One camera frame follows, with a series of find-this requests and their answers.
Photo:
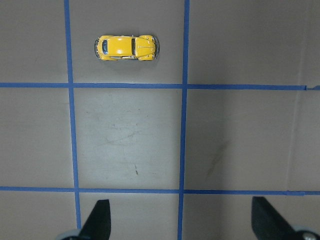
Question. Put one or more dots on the yellow toy beetle car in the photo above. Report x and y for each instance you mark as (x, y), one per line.
(122, 48)

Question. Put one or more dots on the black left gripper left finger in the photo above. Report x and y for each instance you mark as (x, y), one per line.
(98, 224)

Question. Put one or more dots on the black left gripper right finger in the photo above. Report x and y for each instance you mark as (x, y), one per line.
(268, 224)

